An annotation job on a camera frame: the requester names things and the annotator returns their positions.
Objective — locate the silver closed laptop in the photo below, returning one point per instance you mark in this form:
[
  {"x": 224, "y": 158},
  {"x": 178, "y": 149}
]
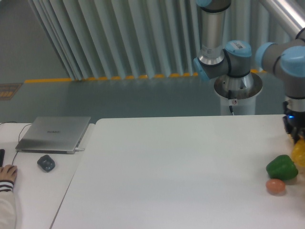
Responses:
[{"x": 59, "y": 135}]

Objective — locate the white sleeved forearm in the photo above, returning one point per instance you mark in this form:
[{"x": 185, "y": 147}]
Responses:
[{"x": 7, "y": 205}]

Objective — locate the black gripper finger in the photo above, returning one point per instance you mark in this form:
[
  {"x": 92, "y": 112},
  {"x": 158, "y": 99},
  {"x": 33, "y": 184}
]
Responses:
[{"x": 294, "y": 135}]

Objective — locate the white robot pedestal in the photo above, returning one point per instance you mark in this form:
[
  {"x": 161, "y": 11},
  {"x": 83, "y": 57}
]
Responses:
[{"x": 243, "y": 102}]

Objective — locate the green bell pepper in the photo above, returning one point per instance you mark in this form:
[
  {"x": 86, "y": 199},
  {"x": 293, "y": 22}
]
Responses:
[{"x": 282, "y": 168}]

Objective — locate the white folding partition screen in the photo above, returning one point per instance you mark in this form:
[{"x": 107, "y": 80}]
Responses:
[{"x": 150, "y": 38}]

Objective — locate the black phone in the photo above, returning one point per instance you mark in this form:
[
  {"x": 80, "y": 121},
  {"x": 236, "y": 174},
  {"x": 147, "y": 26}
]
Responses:
[{"x": 2, "y": 154}]

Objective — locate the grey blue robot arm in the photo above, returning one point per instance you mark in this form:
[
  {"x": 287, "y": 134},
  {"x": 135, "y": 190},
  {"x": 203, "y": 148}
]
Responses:
[{"x": 229, "y": 65}]

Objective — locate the person's hand on mouse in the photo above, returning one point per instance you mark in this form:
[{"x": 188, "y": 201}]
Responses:
[{"x": 8, "y": 173}]

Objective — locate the yellow bell pepper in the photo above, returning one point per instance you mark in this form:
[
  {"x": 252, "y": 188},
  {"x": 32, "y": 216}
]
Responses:
[{"x": 298, "y": 152}]

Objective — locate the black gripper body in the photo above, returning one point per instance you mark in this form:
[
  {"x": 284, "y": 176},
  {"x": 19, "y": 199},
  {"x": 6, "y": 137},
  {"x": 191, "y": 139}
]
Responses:
[{"x": 294, "y": 121}]

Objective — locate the brown egg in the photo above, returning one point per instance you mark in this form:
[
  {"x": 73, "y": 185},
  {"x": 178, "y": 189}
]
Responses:
[{"x": 275, "y": 186}]

